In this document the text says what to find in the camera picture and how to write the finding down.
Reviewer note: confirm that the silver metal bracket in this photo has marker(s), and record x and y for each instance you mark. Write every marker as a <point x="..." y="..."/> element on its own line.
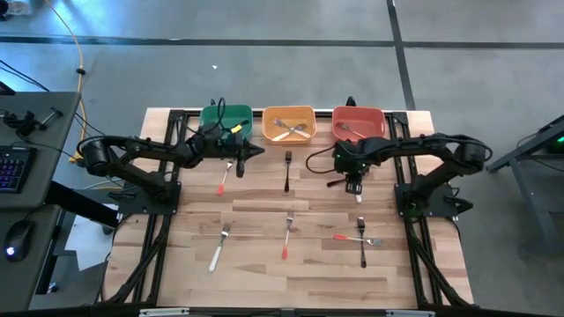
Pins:
<point x="163" y="312"/>
<point x="410" y="313"/>

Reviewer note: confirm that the grey desk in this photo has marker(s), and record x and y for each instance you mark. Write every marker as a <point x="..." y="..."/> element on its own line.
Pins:
<point x="44" y="145"/>

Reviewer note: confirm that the person's shoe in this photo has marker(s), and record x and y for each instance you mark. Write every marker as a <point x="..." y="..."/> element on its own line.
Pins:
<point x="17" y="6"/>

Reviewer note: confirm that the green plastic bin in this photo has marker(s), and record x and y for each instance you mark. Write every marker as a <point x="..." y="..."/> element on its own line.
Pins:
<point x="207" y="115"/>

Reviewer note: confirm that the black device green light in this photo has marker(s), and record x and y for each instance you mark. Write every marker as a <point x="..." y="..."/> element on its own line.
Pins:
<point x="557" y="145"/>

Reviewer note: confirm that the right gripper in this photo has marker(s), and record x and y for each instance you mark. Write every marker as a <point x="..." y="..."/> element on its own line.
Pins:
<point x="352" y="160"/>

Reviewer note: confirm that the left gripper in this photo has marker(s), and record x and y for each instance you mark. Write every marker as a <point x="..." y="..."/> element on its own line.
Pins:
<point x="216" y="145"/>

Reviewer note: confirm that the grey metal desk frame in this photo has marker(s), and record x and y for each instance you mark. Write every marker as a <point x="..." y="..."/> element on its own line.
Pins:
<point x="529" y="193"/>

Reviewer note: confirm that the black computer mouse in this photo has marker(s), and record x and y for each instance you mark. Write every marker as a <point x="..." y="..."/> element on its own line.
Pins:
<point x="20" y="240"/>

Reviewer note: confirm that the black desk support beam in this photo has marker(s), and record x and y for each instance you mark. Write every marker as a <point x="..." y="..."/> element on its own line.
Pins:
<point x="79" y="204"/>

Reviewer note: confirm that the white paper sheet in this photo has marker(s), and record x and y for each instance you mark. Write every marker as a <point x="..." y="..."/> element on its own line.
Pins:
<point x="88" y="246"/>

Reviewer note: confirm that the black clamp tool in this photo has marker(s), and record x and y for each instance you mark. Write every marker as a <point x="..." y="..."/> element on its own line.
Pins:
<point x="24" y="123"/>

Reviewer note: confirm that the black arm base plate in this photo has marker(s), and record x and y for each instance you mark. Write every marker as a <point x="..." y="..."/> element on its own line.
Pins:
<point x="403" y="193"/>
<point x="132" y="204"/>

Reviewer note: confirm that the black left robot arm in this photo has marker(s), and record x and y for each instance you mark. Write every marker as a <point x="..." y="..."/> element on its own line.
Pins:
<point x="132" y="147"/>

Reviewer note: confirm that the orange plastic bin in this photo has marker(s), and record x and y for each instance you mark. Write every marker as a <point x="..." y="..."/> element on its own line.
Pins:
<point x="370" y="119"/>

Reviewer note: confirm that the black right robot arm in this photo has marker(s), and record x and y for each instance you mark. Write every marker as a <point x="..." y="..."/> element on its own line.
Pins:
<point x="432" y="145"/>

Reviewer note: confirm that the black keyboard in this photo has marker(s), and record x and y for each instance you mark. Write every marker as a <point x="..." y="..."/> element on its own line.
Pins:
<point x="13" y="169"/>

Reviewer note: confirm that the black fork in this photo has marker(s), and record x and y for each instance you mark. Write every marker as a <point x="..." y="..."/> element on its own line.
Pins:
<point x="361" y="222"/>
<point x="287" y="156"/>

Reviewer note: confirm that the yellow plastic bin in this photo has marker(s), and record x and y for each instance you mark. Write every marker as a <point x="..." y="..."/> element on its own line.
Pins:
<point x="308" y="116"/>

